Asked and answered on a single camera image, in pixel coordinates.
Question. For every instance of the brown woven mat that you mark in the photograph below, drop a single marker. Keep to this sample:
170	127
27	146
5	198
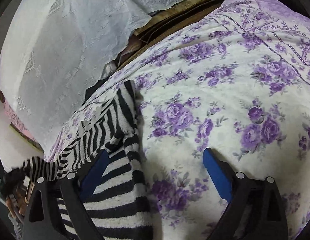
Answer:
163	24

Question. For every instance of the purple floral bed quilt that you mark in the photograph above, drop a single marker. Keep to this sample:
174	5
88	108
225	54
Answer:
238	82

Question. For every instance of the black grey striped sweater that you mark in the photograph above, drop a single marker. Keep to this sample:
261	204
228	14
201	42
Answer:
118	207

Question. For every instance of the pink floral pillow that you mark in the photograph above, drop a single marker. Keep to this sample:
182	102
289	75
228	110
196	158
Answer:
15	121

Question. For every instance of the person left hand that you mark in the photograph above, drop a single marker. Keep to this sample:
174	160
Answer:
17	202

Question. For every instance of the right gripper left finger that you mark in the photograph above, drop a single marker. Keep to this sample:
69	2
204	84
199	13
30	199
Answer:
43	219

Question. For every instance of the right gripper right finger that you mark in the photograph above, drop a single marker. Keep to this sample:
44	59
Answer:
255	208

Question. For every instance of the white lace cover cloth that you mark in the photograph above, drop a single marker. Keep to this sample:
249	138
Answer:
55	50

